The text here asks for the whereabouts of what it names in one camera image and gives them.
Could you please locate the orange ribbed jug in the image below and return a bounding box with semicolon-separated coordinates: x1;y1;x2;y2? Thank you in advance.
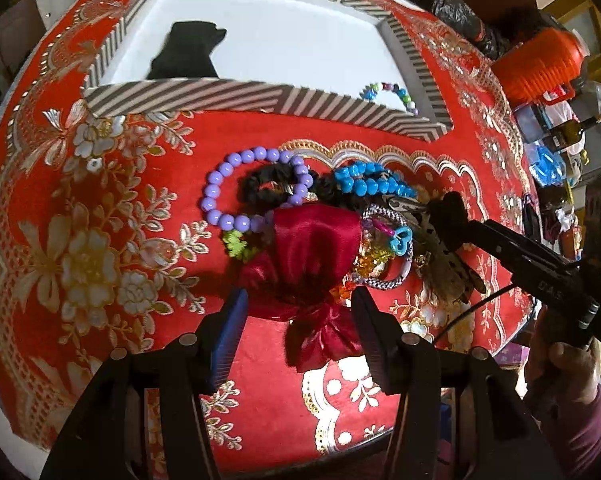
493;27;588;108

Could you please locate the glitter bangle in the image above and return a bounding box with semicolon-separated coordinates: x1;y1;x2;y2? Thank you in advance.
350;204;414;292

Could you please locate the blue bead bracelet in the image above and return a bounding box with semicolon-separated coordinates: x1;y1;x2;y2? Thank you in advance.
333;162;418;202

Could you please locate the black fabric pouch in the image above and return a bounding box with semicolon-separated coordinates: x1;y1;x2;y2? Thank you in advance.
147;21;228;81

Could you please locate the person's right forearm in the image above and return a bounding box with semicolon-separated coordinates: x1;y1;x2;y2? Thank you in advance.
523;385;601;480

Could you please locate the red floral tablecloth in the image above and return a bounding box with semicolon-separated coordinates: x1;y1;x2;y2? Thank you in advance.
0;0;542;467

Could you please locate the red satin pouch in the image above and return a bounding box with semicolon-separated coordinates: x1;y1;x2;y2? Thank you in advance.
238;205;367;373

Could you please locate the black plastic bag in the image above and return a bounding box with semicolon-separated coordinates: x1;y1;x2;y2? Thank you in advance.
415;0;511;58

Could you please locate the blue plastic wrapper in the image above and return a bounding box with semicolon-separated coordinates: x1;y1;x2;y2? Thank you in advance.
527;145;567;187

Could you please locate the black scrunchie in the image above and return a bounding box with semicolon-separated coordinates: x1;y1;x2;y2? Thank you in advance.
238;162;312;208

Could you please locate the green flower mixed bead bracelet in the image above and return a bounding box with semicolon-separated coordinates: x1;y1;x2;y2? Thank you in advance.
222;227;261;262

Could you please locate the leopard print bow scrunchie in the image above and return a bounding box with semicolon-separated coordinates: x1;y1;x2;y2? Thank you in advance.
410;210;487;306

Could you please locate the person's right hand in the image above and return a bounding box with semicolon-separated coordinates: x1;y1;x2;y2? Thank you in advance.
523;305;601;407

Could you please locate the striped rim white tray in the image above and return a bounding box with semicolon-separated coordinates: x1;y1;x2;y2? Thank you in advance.
83;0;453;142

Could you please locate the rainbow translucent bead bracelet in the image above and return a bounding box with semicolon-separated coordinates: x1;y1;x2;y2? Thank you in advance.
330;224;414;306

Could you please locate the dark glass bottle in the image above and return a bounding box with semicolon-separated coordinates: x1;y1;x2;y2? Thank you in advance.
543;114;601;152

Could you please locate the multicolour ball bead bracelet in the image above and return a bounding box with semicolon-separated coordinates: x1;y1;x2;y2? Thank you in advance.
359;81;420;116

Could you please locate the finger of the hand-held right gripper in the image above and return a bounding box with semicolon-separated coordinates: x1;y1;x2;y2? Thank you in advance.
427;192;476;252

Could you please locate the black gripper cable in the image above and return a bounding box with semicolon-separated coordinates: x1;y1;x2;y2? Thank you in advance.
430;282;517;348

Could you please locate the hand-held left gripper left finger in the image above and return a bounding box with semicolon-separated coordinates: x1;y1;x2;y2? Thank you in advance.
40;287;251;480

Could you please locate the purple bead bracelet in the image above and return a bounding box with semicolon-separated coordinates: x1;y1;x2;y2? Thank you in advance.
200;146;321;233

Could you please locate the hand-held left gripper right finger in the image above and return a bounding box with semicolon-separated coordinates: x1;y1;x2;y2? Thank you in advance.
350;286;566;480

